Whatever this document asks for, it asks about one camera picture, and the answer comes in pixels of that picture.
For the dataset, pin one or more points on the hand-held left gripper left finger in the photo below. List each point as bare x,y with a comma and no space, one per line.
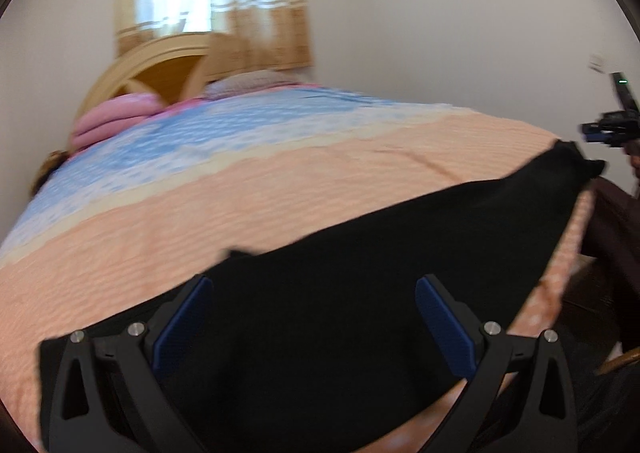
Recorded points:
182,328

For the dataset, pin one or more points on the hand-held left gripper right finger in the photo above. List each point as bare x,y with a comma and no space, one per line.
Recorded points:
447,328

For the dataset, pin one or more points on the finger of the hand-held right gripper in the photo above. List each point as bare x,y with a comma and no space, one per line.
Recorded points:
594,134

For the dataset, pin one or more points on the black pants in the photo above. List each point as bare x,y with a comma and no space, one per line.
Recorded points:
375,283

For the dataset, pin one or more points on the person's dark brown trouser leg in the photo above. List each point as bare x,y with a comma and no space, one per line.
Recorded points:
617,228

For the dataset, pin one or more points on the peach and blue dotted bedspread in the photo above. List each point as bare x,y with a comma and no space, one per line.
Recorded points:
200,193

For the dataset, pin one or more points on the brown furry toy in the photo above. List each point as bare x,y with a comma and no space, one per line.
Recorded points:
47,170

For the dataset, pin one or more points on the folded pink blanket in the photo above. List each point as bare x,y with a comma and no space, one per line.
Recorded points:
110,120

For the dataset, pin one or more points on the pink patterned pillow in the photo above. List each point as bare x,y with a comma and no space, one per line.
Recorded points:
250,82

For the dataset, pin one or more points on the cream wooden headboard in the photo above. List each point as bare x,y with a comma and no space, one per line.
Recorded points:
160,73

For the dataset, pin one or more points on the tan and white curtain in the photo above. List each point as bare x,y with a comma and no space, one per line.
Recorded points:
260,28

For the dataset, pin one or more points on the brown wooden rail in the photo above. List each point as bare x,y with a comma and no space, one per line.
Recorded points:
620,364

